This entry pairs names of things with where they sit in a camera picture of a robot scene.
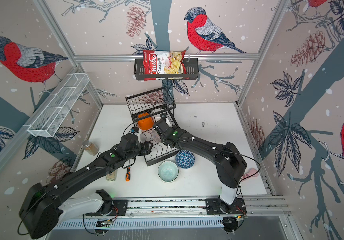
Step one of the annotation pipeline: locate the orange plastic bowl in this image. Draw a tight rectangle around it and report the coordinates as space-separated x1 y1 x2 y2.
138 113 154 132

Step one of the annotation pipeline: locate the blue patterned bowl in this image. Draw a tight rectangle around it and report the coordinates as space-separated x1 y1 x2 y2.
175 150 195 169

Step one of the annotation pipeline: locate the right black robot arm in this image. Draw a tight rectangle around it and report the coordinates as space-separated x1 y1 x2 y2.
154 120 247 189

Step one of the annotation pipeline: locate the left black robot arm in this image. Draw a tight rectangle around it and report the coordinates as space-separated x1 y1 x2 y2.
19 133 153 239

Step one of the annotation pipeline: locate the light green ceramic bowl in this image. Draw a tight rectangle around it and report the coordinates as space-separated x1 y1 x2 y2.
158 161 179 183

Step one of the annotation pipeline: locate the small clear bottle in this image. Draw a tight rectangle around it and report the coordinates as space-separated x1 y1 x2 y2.
106 170 118 182

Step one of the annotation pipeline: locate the glass jar with lid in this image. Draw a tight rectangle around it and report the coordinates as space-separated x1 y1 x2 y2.
83 140 99 156

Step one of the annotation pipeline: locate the red cassava chips bag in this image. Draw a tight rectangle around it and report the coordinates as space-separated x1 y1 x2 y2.
143 50 187 75

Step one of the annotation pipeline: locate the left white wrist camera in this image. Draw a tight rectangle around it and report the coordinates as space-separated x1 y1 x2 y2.
130 127 142 138

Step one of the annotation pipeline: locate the orange handled screwdriver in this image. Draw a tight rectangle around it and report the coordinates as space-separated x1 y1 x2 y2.
126 167 131 182

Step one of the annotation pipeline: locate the black wire dish rack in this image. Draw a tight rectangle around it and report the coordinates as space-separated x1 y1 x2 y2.
126 87 179 167

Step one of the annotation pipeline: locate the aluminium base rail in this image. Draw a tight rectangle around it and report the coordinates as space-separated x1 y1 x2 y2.
55 195 291 233

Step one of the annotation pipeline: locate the black wall basket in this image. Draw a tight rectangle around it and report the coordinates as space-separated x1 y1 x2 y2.
134 59 199 81

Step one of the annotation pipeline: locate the white mesh wall shelf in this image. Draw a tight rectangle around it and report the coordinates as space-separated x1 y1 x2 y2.
28 73 90 137

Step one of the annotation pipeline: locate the pink handled brush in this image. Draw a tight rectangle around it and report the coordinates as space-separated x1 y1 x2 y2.
241 168 259 180

